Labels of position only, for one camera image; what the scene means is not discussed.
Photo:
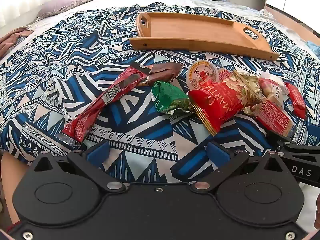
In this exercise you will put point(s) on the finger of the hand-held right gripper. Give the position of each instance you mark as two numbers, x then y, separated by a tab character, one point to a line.
295	146

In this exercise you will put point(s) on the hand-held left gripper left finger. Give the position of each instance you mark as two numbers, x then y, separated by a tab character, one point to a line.
98	152

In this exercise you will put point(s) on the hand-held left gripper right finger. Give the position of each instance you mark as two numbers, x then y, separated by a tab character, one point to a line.
217	152

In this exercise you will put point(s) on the clear red label pastry packet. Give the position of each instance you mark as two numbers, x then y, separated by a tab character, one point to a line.
272	115

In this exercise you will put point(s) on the large red nut packet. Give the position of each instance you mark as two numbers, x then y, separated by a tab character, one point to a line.
217	102

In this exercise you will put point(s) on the long red snack bar packet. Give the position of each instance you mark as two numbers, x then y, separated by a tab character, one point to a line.
100	102

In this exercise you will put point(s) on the green snack packet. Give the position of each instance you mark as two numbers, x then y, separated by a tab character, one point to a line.
170	97

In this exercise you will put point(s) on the round jelly cup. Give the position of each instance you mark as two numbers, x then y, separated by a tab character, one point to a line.
200	73

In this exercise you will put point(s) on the brown wafer packet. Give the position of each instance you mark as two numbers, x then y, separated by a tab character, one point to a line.
162	72

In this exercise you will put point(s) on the wooden tray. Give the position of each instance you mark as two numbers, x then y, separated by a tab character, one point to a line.
190	30

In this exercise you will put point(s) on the light blue cloth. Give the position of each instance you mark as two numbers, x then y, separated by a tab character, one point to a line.
313	47

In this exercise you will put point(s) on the blue white patterned blanket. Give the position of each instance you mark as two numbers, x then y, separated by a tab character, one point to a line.
62	55

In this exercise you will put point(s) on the wooden side board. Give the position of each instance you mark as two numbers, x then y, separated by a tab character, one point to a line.
287	17

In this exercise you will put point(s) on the white crumpled plastic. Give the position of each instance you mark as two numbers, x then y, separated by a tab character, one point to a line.
266	12

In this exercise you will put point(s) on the purple pillow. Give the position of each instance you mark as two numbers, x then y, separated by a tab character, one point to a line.
67	5

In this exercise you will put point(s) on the pale grey bed mattress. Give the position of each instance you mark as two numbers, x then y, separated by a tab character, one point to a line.
120	0

